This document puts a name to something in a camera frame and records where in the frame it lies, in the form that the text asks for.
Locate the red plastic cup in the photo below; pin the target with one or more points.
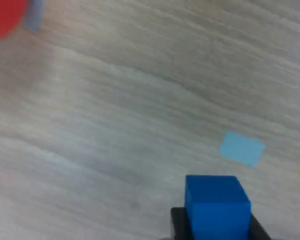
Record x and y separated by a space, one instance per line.
5 17

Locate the blue cube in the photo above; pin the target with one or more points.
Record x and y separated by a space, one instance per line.
215 207

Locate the blue tape patch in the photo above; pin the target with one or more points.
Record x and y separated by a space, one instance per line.
241 149
34 15

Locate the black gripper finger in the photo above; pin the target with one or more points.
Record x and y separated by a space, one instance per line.
257 232
180 225

